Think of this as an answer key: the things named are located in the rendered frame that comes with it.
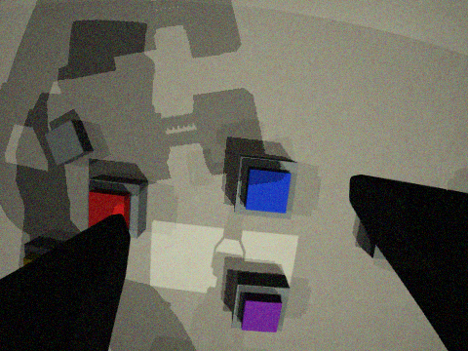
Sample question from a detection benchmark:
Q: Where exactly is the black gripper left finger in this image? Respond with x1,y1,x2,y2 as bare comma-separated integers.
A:
0,214,132,351

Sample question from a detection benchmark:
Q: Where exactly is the green button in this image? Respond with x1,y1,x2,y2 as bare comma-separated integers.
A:
362,230,386,260

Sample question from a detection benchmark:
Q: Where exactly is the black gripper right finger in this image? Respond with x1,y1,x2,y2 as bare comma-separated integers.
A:
348,175,468,351

